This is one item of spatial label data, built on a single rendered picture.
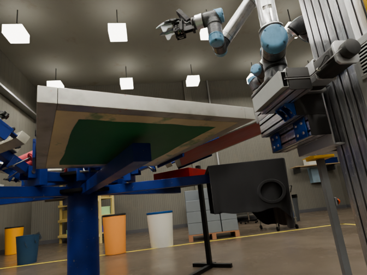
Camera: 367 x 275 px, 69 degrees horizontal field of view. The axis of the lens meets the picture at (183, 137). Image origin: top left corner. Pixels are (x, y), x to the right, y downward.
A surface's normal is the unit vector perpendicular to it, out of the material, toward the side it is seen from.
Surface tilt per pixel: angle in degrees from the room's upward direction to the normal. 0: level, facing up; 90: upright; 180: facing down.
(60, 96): 90
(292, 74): 90
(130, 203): 90
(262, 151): 90
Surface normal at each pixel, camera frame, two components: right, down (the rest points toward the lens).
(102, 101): 0.47, -0.27
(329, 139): -0.99, 0.07
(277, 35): -0.28, -0.08
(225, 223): 0.00, -0.25
